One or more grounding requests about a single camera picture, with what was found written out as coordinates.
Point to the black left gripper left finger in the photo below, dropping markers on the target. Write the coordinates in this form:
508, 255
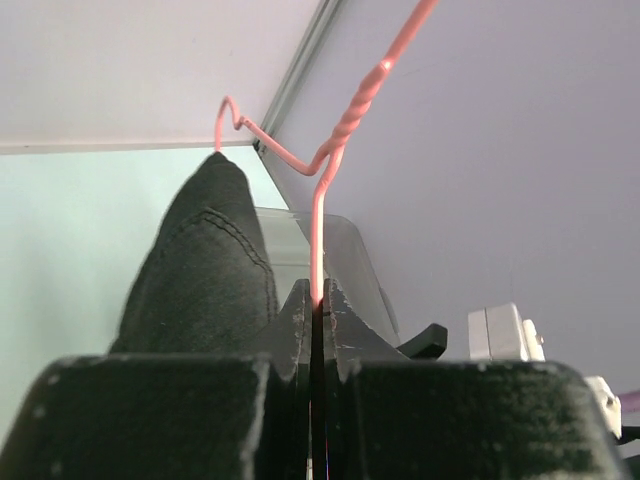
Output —
173, 416

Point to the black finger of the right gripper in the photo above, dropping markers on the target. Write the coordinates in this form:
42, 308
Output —
430, 344

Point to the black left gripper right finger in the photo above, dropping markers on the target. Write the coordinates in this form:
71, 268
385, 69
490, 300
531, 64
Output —
392, 417

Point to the black trousers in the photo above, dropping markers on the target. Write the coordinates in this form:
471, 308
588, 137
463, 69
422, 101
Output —
206, 285

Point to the pink wire hanger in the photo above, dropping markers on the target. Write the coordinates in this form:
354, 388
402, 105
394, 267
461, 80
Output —
328, 156

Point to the clear plastic bin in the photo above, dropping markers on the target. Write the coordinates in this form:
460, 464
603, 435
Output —
346, 260

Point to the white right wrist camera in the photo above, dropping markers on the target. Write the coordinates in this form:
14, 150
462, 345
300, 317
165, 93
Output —
501, 334

